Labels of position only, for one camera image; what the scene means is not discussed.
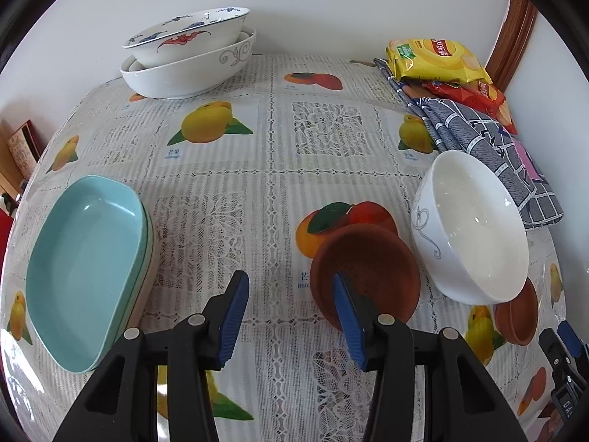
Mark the blue patterned porcelain bowl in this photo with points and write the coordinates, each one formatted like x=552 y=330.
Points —
x=187 y=35

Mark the grey checked folded cloth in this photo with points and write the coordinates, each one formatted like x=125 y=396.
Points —
x=454 y=126

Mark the yellow chips bag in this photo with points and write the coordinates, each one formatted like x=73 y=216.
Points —
x=434 y=60

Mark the brown cardboard box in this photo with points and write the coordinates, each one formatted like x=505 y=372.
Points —
x=11 y=178

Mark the green plastic dish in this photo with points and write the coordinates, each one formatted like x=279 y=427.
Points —
x=129 y=305

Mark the brown wooden door frame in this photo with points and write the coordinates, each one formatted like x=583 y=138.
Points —
x=511 y=42

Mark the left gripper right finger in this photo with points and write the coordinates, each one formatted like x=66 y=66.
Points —
x=462 y=401

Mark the large white ceramic bowl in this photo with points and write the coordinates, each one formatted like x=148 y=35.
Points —
x=192 y=76

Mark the teal plastic dish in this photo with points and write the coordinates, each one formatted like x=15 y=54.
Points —
x=83 y=269

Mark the patterned framed box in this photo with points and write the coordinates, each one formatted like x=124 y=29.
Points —
x=26 y=148

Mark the red chips bag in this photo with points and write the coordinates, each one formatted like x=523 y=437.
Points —
x=478 y=95

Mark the fruit print tablecloth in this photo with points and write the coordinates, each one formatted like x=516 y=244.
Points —
x=228 y=177

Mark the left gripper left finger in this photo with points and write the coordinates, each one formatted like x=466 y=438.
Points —
x=119 y=401

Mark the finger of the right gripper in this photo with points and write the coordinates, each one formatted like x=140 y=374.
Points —
x=575 y=346
x=556 y=355

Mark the brown clay saucer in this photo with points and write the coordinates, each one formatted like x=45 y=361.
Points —
x=517 y=319
x=378 y=263

